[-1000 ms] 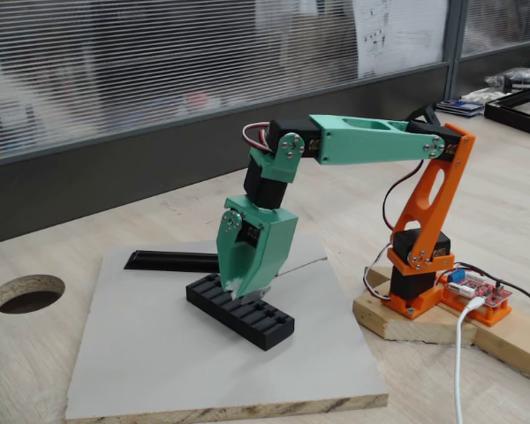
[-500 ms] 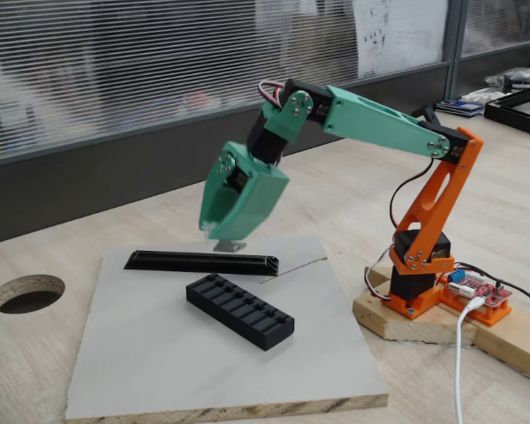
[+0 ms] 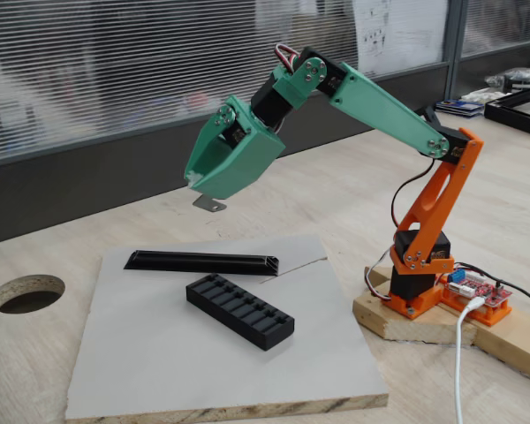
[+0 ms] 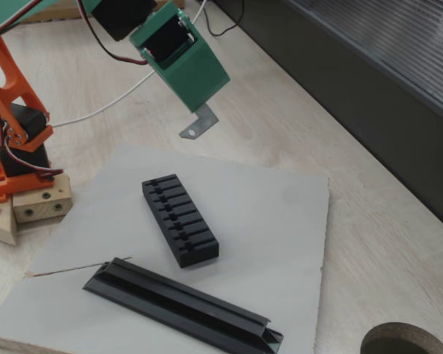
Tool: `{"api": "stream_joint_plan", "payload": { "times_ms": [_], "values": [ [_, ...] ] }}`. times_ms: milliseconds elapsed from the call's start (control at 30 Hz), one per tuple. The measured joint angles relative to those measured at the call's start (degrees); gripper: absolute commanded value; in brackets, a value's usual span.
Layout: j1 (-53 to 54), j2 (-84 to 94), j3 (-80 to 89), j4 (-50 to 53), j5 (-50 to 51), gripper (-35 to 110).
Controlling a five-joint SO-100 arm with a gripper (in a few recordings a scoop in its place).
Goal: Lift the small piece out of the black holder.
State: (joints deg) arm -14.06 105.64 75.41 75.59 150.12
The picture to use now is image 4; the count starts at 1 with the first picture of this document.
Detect white cable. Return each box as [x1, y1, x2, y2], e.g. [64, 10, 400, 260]
[53, 0, 207, 129]

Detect light wooden base block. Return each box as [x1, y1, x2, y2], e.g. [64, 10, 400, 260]
[13, 172, 74, 224]

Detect long wooden plank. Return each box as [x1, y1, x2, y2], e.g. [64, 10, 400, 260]
[20, 0, 185, 24]

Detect long black rail profile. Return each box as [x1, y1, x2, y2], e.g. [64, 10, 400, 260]
[82, 257, 284, 354]

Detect grey chipboard panel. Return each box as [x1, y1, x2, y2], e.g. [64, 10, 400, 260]
[0, 144, 330, 354]

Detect black slotted holder block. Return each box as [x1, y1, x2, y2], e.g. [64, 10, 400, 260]
[141, 174, 221, 269]

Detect window with horizontal blinds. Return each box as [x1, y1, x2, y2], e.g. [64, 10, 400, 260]
[286, 0, 443, 125]

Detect small metal angle bracket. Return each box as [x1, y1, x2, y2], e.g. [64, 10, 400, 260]
[179, 103, 219, 140]

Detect thin black cable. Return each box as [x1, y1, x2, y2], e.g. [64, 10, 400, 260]
[203, 0, 244, 37]

